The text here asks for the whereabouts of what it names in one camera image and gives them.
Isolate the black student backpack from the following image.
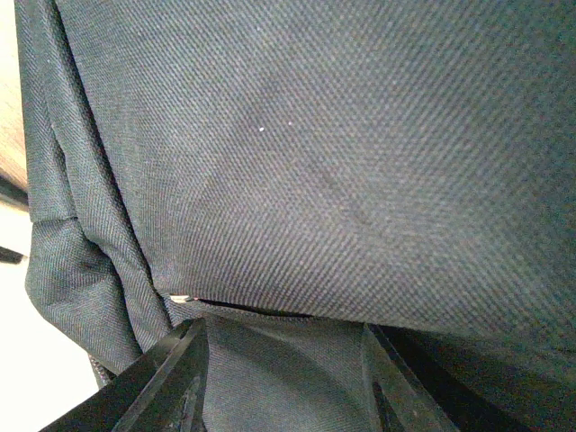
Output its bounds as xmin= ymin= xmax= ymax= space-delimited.
xmin=14 ymin=1 xmax=575 ymax=431

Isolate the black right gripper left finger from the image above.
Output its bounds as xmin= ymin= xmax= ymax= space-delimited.
xmin=44 ymin=319 xmax=209 ymax=431

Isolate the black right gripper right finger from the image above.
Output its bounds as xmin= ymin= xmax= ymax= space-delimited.
xmin=361 ymin=324 xmax=527 ymax=431

